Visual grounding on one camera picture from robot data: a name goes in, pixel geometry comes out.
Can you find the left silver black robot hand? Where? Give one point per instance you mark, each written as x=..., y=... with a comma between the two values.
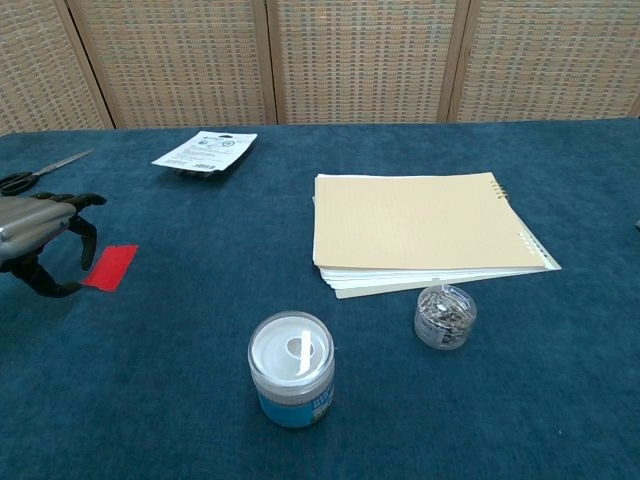
x=30, y=220

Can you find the red card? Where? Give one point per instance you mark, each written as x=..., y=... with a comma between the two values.
x=112, y=265

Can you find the white blister pack card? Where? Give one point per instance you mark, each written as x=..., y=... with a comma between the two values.
x=205, y=150

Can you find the white-lidded blue-label jar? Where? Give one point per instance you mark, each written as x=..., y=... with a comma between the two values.
x=292, y=380

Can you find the woven bamboo folding screen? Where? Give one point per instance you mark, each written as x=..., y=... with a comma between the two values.
x=350, y=60

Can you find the beige spiral notebook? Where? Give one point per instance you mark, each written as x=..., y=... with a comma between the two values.
x=415, y=225

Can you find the clear jar of paper clips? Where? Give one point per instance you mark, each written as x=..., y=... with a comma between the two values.
x=445, y=320

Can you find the blue table cloth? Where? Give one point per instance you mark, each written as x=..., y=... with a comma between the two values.
x=450, y=400

